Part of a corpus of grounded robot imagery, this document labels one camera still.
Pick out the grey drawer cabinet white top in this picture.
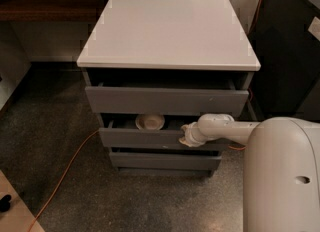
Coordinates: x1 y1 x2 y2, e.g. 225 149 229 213
77 0 260 176

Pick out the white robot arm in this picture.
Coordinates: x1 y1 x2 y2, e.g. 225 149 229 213
180 114 320 232

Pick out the grey top drawer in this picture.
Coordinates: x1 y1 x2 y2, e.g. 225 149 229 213
85 79 249 117

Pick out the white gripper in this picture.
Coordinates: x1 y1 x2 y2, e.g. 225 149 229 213
179 122 208 147

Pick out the grey drawer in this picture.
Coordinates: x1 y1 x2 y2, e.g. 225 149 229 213
98 113 234 152
109 148 221 171
85 79 249 117

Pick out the white ceramic bowl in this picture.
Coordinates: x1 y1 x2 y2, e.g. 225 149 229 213
135 114 165 130

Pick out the grey bottom drawer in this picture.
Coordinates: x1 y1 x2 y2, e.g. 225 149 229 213
109 148 221 171

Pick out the dark wooden shelf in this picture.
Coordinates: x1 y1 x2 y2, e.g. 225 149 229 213
0 0 108 22

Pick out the orange power cable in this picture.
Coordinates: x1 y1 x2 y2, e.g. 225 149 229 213
26 0 279 232

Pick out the light wooden table corner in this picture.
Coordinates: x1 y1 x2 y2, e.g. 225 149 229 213
0 170 45 232

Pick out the small black object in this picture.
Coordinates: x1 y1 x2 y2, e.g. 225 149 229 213
0 194 12 212

